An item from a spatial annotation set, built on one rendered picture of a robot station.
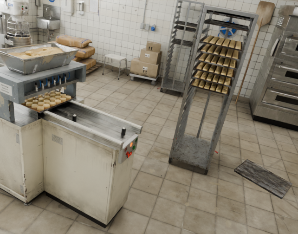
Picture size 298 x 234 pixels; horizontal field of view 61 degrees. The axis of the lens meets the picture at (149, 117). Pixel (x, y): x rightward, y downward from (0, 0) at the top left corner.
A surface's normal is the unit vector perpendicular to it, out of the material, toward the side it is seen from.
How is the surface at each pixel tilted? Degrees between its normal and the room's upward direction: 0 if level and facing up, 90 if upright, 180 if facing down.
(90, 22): 90
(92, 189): 90
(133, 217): 0
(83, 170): 90
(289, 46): 91
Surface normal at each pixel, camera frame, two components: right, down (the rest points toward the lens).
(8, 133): -0.43, 0.34
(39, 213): 0.15, -0.88
